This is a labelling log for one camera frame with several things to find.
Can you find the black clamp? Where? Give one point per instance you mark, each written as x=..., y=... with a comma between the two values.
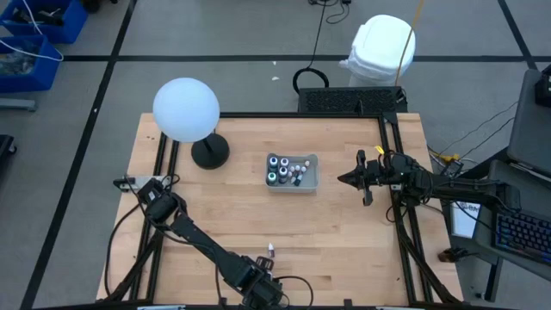
x=348, y=302

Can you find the large bottle maroon tip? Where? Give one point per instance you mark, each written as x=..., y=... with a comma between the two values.
x=284, y=162

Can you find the grey plastic bin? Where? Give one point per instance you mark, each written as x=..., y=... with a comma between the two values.
x=312, y=184

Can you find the blue storage bin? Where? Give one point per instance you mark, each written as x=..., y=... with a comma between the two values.
x=73, y=21
x=47, y=73

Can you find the black perforated computer case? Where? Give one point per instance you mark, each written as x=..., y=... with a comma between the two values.
x=351, y=100

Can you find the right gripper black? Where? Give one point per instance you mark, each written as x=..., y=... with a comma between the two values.
x=383, y=174

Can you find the white bucket with bag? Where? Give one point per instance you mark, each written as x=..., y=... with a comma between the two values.
x=381, y=47

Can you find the yellow tag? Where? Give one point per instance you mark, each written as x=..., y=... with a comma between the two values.
x=379, y=149

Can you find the yellow connector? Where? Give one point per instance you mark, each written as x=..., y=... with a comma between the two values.
x=450, y=158

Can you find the grey side table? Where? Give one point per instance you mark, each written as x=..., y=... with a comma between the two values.
x=531, y=125

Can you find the dark grey desk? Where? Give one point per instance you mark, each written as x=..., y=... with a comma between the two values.
x=508, y=172

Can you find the white globe lamp black base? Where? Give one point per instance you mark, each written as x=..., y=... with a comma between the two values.
x=185, y=109

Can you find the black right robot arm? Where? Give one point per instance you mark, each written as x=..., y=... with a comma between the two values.
x=456, y=185

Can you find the grey metal bar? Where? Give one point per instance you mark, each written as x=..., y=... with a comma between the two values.
x=17, y=104

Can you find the large bottle black tip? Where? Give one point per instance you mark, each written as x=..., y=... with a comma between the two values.
x=282, y=172

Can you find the black device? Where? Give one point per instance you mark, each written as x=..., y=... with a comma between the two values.
x=544, y=88

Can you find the large bottle green tip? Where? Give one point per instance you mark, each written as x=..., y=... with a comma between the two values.
x=272, y=177

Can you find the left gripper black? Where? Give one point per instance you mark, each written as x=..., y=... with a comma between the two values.
x=262, y=288

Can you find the large bottle blue tip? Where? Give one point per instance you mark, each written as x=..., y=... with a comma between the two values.
x=274, y=162

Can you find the white paper sheet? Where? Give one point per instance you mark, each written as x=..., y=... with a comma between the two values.
x=465, y=221

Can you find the brown black floor object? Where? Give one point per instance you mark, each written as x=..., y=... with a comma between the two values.
x=450, y=255

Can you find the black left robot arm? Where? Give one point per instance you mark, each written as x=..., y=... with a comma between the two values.
x=193, y=234

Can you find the black backlit keyboard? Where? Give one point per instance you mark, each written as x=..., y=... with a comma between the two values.
x=525, y=237

